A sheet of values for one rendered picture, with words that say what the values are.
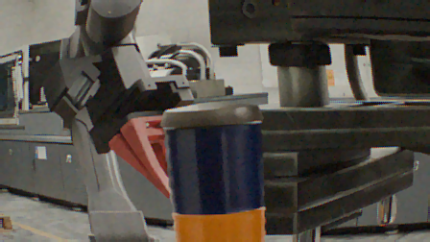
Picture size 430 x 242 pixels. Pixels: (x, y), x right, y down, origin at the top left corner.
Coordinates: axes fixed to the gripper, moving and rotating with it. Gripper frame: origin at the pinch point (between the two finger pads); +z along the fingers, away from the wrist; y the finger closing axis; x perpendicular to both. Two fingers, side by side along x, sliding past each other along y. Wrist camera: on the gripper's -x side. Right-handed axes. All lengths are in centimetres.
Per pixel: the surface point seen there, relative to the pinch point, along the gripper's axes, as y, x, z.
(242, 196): 40, -39, 17
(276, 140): 26.3, -17.4, 8.6
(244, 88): -498, 675, -292
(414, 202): -234, 453, -49
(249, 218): 39, -39, 18
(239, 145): 41, -39, 15
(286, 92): 27.2, -15.2, 5.7
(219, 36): 26.5, -17.9, 0.8
